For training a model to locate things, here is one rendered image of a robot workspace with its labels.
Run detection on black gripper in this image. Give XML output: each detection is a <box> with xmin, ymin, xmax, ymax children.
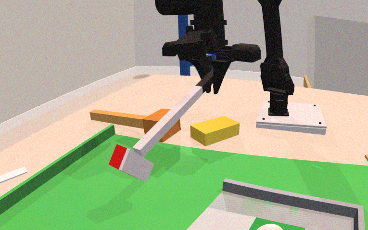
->
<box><xmin>162</xmin><ymin>14</ymin><xmax>261</xmax><ymax>95</ymax></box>

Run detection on white golf ball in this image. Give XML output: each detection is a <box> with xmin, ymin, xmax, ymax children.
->
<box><xmin>257</xmin><ymin>224</ymin><xmax>283</xmax><ymax>230</ymax></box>

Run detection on grey golf putter with red face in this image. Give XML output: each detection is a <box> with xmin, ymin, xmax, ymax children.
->
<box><xmin>109</xmin><ymin>69</ymin><xmax>213</xmax><ymax>182</ymax></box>

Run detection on green putting mat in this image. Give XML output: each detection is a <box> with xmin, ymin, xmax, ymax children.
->
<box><xmin>0</xmin><ymin>134</ymin><xmax>368</xmax><ymax>230</ymax></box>

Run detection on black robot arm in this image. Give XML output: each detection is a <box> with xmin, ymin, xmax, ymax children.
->
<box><xmin>155</xmin><ymin>0</ymin><xmax>295</xmax><ymax>116</ymax></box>

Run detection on yellow block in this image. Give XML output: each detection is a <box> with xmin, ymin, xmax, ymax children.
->
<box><xmin>190</xmin><ymin>116</ymin><xmax>240</xmax><ymax>146</ymax></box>

